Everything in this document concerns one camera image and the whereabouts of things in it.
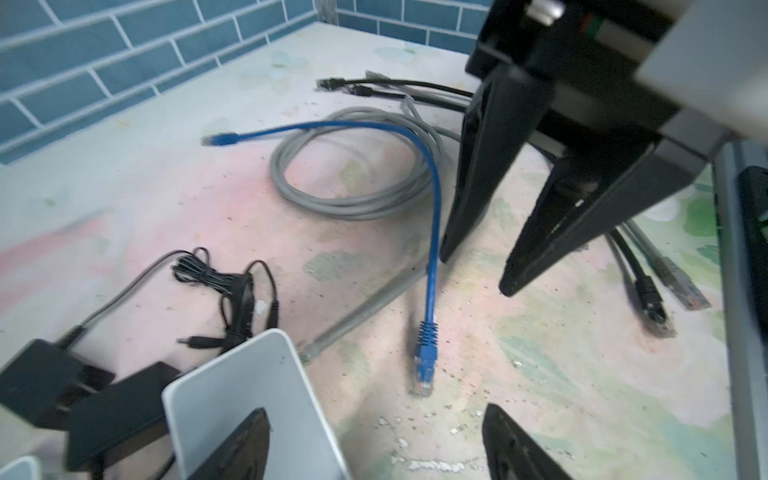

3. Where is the black ethernet cable upper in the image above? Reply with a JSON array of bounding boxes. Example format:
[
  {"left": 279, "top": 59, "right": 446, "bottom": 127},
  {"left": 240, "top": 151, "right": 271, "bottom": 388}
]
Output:
[{"left": 316, "top": 76, "right": 475, "bottom": 100}]

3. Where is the black ethernet cable lower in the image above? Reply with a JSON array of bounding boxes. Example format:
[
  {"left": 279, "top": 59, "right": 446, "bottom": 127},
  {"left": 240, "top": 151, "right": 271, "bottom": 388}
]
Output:
[{"left": 344, "top": 83, "right": 678, "bottom": 339}]

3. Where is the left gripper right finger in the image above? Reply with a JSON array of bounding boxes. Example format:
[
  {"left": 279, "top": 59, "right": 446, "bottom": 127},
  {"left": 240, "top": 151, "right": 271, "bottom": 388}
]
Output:
[{"left": 482, "top": 403, "right": 572, "bottom": 480}]

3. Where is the black ethernet cable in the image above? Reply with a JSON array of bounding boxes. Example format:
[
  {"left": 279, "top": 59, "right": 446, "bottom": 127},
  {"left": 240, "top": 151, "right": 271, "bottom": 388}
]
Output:
[
  {"left": 316, "top": 76, "right": 475, "bottom": 100},
  {"left": 344, "top": 83, "right": 678, "bottom": 339}
]

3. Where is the blue ethernet cable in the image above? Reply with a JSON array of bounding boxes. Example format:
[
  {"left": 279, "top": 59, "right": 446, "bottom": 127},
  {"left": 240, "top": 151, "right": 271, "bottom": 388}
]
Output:
[{"left": 200, "top": 119, "right": 444, "bottom": 398}]

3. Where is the coiled grey ethernet cable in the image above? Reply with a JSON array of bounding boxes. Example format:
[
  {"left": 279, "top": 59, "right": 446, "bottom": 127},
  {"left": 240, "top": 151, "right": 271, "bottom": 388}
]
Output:
[{"left": 268, "top": 95, "right": 463, "bottom": 222}]

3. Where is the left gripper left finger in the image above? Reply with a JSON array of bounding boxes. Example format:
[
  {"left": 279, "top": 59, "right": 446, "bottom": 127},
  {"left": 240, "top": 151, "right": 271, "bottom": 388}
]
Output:
[{"left": 189, "top": 408, "right": 271, "bottom": 480}]

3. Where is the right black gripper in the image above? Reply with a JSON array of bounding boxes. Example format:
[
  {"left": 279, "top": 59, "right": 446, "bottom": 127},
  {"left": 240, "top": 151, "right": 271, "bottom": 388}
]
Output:
[{"left": 439, "top": 1, "right": 728, "bottom": 297}]

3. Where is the black power adapter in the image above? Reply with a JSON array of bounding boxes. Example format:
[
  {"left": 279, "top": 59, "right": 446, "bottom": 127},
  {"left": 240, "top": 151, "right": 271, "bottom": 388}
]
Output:
[
  {"left": 64, "top": 362, "right": 180, "bottom": 473},
  {"left": 1, "top": 339, "right": 115, "bottom": 431}
]

